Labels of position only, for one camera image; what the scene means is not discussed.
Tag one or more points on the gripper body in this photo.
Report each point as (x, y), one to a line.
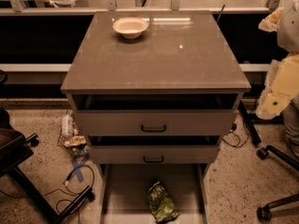
(289, 32)

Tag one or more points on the green jalapeno chip bag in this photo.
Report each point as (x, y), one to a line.
(161, 203)

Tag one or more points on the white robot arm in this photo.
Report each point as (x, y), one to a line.
(285, 22)

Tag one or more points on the grey drawer cabinet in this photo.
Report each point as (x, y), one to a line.
(181, 62)

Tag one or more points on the grey top drawer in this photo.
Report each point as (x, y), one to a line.
(155, 122)

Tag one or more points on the grey drawer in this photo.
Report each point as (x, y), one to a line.
(154, 149)
(155, 122)
(125, 196)

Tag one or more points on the grey middle drawer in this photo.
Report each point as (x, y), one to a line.
(154, 149)

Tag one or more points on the grey bottom drawer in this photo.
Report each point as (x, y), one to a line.
(125, 196)

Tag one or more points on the person leg beige trousers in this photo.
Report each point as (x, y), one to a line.
(291, 123)

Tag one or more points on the black table leg right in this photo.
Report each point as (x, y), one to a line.
(255, 138)

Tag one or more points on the white paper bowl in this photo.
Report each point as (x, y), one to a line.
(130, 28)

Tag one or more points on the white plastic bottle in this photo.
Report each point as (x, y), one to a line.
(67, 126)

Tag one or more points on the black office chair left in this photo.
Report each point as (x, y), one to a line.
(16, 148)

